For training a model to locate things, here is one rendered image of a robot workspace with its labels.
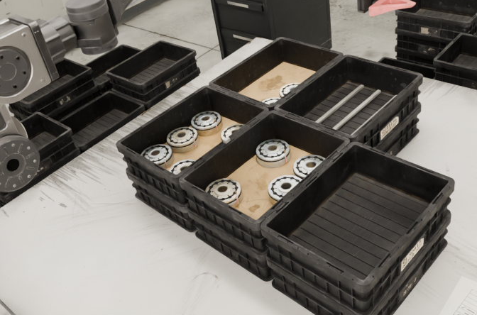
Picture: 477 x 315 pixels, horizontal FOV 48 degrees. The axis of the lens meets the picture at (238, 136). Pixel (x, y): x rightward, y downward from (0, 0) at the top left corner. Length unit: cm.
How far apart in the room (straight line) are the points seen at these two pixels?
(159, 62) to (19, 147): 180
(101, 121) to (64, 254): 129
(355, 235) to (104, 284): 71
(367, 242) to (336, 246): 7
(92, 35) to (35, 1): 350
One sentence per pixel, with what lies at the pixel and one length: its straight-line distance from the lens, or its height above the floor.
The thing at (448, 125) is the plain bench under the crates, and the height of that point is 70.
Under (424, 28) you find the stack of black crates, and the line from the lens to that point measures 301.
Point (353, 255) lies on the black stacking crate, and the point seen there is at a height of 83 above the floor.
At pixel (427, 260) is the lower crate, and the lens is 148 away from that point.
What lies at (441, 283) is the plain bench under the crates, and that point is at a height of 70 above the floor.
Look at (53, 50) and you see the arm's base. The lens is 108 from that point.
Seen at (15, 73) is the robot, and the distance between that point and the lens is 105.
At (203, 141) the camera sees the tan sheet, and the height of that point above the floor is 83.
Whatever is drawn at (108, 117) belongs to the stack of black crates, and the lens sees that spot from 292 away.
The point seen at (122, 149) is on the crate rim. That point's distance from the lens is 166.
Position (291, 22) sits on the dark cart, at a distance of 326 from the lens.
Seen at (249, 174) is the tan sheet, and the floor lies 83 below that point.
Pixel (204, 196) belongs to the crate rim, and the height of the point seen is 93.
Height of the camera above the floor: 185
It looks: 36 degrees down
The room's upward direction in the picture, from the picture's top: 11 degrees counter-clockwise
